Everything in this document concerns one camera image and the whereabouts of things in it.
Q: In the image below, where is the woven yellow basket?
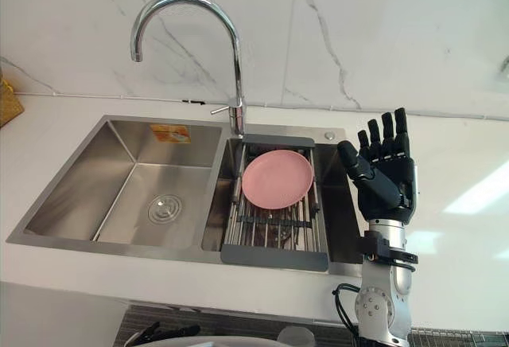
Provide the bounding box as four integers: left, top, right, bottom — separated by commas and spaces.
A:
0, 78, 25, 128

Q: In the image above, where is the round metal sink drain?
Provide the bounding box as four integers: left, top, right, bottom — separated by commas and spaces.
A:
147, 193, 184, 224

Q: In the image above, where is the stainless steel double sink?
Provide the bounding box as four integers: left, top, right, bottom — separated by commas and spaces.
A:
5, 115, 365, 278

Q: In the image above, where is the pink plastic plate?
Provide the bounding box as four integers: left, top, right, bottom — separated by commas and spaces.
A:
242, 149, 314, 210

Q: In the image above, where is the chrome gooseneck faucet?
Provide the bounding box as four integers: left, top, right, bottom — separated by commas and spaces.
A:
130, 0, 249, 139

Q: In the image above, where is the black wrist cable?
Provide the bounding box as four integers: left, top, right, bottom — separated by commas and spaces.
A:
332, 282, 365, 342

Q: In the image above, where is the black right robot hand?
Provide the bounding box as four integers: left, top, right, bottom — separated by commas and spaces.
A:
336, 107, 420, 221

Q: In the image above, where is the grey metal sink drying rack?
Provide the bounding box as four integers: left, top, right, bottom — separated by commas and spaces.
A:
220, 134, 330, 273

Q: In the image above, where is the orange sticker label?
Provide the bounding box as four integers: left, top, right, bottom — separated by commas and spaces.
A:
150, 123, 192, 143

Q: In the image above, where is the wire dishwasher rack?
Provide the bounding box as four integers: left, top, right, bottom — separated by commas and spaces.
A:
409, 327, 509, 347

